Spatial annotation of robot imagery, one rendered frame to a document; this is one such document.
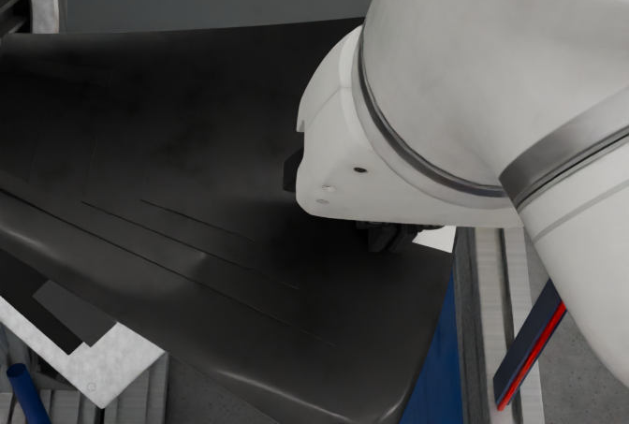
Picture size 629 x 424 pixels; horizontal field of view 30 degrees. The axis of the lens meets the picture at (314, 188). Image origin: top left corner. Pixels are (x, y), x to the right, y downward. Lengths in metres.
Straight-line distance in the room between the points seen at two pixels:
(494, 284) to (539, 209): 0.62
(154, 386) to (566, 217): 1.43
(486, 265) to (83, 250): 0.44
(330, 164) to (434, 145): 0.08
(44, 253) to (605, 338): 0.30
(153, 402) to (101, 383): 0.97
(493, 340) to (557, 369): 1.00
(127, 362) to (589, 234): 0.45
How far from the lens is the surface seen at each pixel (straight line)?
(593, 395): 1.87
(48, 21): 0.73
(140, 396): 1.67
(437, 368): 1.12
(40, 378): 1.65
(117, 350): 0.69
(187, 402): 1.75
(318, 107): 0.41
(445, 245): 0.56
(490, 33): 0.26
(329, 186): 0.43
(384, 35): 0.32
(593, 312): 0.28
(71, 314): 0.68
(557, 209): 0.27
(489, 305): 0.88
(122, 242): 0.53
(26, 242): 0.53
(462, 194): 0.36
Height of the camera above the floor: 1.62
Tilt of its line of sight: 56 degrees down
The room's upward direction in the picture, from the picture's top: 11 degrees clockwise
